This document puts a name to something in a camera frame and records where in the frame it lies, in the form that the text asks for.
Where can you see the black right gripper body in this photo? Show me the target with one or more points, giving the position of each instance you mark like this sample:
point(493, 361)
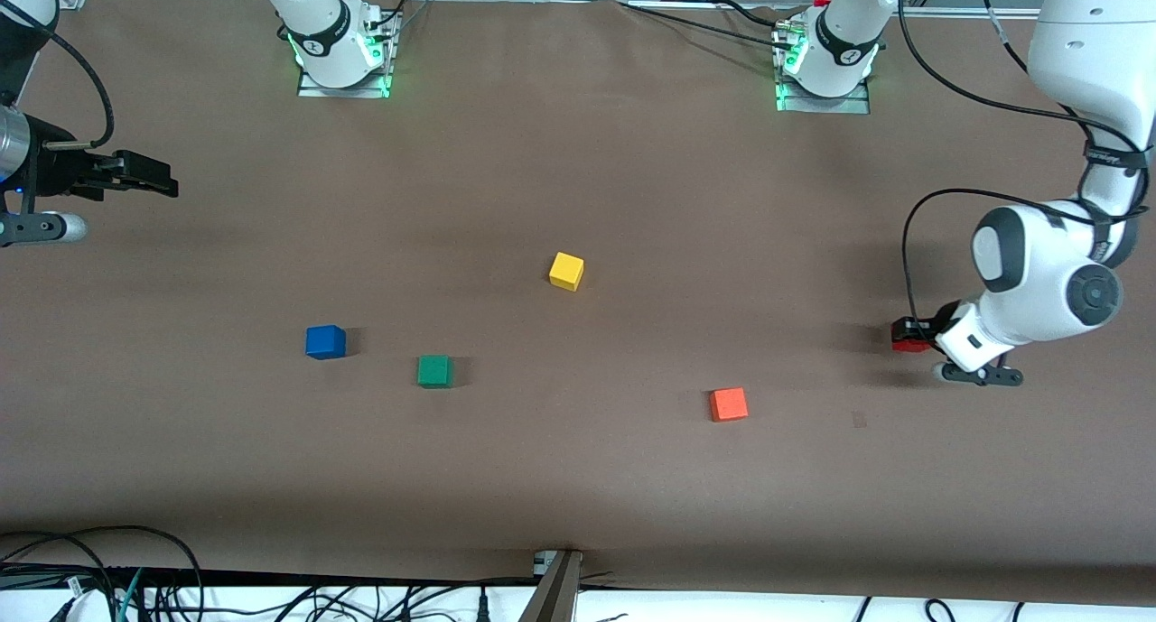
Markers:
point(52, 172)

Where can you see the red wooden block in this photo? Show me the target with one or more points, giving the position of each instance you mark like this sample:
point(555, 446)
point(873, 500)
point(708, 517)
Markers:
point(912, 340)

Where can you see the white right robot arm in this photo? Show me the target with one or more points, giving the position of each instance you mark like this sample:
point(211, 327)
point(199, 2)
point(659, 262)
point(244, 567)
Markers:
point(321, 26)

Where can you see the orange wooden block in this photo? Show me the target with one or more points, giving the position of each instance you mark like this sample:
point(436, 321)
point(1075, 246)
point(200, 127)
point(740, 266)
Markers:
point(728, 405)

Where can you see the blue wooden block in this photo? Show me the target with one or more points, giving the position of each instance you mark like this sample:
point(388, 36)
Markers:
point(325, 343)

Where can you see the yellow wooden block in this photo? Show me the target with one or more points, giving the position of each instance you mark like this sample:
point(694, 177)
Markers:
point(566, 272)

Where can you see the green wooden block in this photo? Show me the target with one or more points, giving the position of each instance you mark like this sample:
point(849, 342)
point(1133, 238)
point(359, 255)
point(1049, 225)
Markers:
point(433, 372)

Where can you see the white desk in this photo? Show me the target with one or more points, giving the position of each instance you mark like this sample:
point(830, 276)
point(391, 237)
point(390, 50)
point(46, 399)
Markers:
point(722, 608)

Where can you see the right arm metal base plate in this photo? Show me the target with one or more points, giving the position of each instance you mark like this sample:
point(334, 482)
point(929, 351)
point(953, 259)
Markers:
point(312, 89)

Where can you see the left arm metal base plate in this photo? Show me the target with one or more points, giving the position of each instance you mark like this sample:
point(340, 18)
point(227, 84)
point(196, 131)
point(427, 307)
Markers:
point(849, 106)

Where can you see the grey metal post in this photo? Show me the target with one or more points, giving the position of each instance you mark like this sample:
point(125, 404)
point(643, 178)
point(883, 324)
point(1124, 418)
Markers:
point(553, 595)

